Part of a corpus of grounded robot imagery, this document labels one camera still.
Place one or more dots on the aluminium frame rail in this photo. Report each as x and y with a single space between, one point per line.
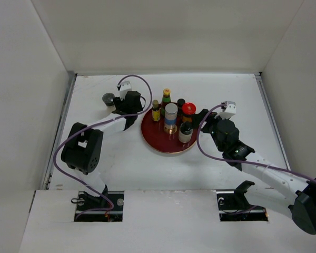
48 169
274 126

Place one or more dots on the small spice jar black lid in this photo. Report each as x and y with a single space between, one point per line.
180 103

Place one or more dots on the chili sauce jar red lid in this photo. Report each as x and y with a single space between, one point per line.
188 109

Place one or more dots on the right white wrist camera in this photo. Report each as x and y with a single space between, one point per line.
228 110

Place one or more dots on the round red lacquer tray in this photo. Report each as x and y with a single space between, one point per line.
165 140

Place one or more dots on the blue-label jar silver lid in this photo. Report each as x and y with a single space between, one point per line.
170 118

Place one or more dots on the right aluminium frame rail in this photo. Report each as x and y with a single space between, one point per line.
274 126

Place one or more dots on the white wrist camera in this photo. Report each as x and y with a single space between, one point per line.
228 110
123 88

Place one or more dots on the small yellow-label dark bottle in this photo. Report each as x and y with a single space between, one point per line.
155 111

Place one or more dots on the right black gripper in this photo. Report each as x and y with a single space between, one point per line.
210 119

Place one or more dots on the white powder bottle black cap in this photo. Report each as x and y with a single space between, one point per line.
185 132

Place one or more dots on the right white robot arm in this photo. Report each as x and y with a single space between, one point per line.
291 193

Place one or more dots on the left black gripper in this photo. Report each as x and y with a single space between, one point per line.
119 103

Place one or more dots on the green-label sauce bottle yellow cap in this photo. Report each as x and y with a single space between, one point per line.
166 99

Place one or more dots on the left aluminium frame rail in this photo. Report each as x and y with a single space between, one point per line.
48 169

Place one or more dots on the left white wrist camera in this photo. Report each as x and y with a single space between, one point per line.
123 88

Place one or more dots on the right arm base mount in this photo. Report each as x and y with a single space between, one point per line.
234 207

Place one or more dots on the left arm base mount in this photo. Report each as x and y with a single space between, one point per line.
93 209

